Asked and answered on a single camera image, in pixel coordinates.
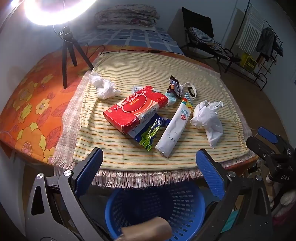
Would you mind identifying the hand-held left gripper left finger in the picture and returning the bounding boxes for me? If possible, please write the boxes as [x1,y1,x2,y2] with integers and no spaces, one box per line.
[26,147,111,241]

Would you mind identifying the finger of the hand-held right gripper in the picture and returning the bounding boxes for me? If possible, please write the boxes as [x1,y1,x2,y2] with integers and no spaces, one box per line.
[257,127,296,153]
[246,136,296,163]

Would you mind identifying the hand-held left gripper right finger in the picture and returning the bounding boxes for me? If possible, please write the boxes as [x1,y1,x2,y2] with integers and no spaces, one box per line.
[196,149,273,241]

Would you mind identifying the blue plastic basket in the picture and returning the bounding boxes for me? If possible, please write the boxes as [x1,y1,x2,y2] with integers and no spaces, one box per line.
[105,183,206,241]

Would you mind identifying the white plastic bag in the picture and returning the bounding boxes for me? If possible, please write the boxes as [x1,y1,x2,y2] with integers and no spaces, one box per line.
[190,100,224,149]

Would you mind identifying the long white packet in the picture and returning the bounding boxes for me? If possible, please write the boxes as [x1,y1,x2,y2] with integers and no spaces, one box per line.
[155,93,193,158]

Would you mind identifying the blue green snack wrapper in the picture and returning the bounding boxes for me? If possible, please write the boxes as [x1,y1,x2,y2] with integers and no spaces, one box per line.
[129,113,171,152]

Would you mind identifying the red tissue packet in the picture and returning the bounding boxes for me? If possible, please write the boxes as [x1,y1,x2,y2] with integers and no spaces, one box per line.
[103,85,167,135]

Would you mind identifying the white tissue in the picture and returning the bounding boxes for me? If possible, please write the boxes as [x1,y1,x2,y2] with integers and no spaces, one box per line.
[88,72,105,88]
[96,80,122,100]

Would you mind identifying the white printed sachet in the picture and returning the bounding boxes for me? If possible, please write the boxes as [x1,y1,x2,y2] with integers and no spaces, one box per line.
[132,85,160,93]

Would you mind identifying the beige plush object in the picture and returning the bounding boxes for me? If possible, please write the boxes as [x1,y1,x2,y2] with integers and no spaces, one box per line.
[266,174,296,211]

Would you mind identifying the black drying rack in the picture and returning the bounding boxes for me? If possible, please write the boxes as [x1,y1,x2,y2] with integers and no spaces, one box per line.
[230,0,285,91]

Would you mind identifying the yellow box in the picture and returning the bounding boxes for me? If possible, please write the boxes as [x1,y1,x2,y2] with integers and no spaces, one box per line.
[239,53,258,70]

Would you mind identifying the light blue wrapper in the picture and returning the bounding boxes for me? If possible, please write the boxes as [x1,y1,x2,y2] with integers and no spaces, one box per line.
[165,91,178,106]

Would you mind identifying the orange floral sheet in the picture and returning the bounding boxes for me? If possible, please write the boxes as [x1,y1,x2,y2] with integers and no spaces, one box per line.
[0,45,220,166]

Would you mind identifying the dark snack wrapper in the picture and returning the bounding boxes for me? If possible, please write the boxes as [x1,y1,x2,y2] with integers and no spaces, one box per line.
[166,75,184,100]

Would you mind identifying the dark hanging clothes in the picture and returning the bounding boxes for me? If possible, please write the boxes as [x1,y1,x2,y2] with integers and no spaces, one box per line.
[255,27,284,62]

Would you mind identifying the white striped towel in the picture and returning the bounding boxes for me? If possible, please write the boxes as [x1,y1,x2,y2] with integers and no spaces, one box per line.
[237,5,266,55]

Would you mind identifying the yellow striped fringed blanket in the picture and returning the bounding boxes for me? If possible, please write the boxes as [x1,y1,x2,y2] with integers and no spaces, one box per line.
[52,51,252,188]

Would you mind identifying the striped cloth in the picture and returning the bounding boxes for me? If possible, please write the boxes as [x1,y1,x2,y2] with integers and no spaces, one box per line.
[187,27,232,58]

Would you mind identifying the black folding chair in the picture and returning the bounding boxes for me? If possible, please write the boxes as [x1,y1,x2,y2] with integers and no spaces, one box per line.
[181,7,241,67]

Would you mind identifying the blue checkered bedsheet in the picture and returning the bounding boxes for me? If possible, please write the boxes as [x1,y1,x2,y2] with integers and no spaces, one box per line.
[76,27,185,56]

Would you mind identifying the folded floral quilts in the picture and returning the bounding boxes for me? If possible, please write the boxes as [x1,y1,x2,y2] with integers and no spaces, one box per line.
[94,6,161,29]

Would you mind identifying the white strap loop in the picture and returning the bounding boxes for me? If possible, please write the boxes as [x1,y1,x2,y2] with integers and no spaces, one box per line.
[181,82,197,100]

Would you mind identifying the white ring light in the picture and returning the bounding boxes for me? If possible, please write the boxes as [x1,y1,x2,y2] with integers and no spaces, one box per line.
[23,0,97,26]

